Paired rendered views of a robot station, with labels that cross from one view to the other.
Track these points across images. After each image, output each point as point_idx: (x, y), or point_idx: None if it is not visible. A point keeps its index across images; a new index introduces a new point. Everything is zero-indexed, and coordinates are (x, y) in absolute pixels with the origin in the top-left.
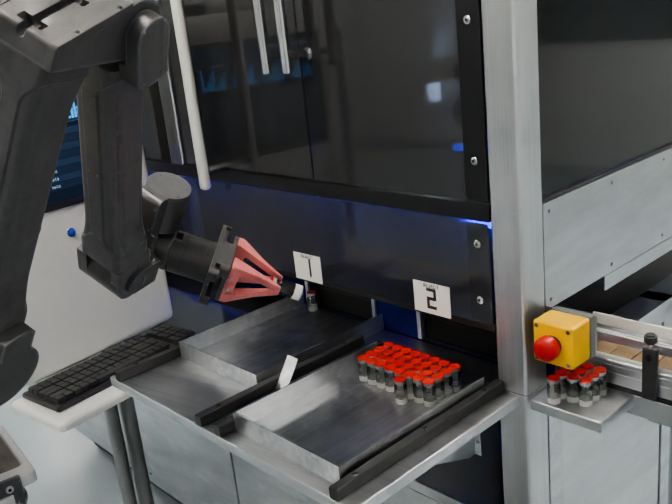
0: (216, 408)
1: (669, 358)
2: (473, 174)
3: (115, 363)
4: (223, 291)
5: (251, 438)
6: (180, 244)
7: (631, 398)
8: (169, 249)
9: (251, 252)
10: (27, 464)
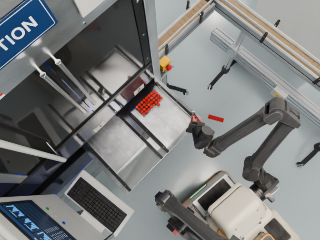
0: (159, 153)
1: (160, 44)
2: (146, 60)
3: (100, 203)
4: None
5: (171, 143)
6: None
7: None
8: None
9: (195, 119)
10: (223, 176)
